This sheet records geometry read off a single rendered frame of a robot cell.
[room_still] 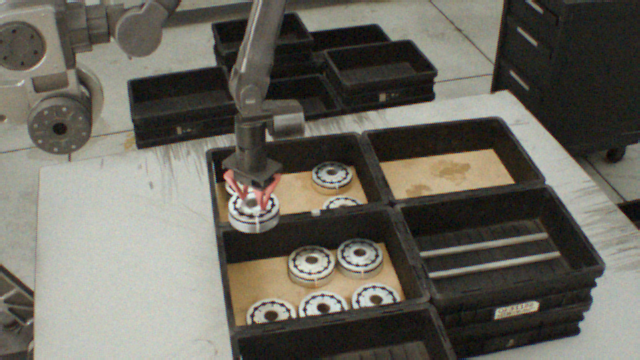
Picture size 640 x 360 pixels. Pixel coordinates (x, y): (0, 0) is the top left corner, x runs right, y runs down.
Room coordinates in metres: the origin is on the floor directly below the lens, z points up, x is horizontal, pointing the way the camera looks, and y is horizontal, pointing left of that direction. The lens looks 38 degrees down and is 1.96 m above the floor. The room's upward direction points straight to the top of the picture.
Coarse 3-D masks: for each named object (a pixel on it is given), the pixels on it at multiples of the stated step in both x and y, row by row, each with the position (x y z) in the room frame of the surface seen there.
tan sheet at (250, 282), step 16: (288, 256) 1.15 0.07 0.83; (336, 256) 1.15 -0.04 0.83; (384, 256) 1.15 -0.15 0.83; (240, 272) 1.09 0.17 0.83; (256, 272) 1.09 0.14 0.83; (272, 272) 1.10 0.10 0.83; (336, 272) 1.10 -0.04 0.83; (384, 272) 1.09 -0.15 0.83; (240, 288) 1.05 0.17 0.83; (256, 288) 1.05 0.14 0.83; (272, 288) 1.05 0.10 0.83; (288, 288) 1.05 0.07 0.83; (304, 288) 1.05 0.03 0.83; (320, 288) 1.05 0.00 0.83; (336, 288) 1.05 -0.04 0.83; (352, 288) 1.05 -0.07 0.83; (400, 288) 1.05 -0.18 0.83; (240, 304) 1.00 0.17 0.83; (240, 320) 0.95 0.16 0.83
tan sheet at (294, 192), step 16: (288, 176) 1.44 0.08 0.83; (304, 176) 1.44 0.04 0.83; (352, 176) 1.44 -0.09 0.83; (224, 192) 1.38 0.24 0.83; (272, 192) 1.37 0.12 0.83; (288, 192) 1.38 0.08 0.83; (304, 192) 1.38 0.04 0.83; (352, 192) 1.38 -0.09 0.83; (224, 208) 1.31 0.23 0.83; (288, 208) 1.31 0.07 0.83; (304, 208) 1.31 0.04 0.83; (320, 208) 1.31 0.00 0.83
